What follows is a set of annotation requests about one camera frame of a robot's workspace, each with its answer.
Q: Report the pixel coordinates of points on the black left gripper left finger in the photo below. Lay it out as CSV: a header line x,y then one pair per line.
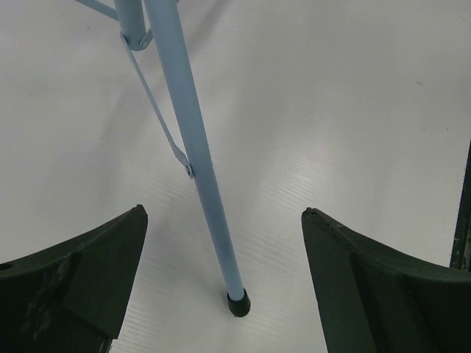
x,y
73,297

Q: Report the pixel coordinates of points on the blue music stand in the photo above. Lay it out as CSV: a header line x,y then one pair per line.
x,y
143,22

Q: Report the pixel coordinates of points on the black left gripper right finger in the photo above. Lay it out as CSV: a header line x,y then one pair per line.
x,y
373,298

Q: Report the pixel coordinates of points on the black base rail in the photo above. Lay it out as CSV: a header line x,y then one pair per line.
x,y
460,254

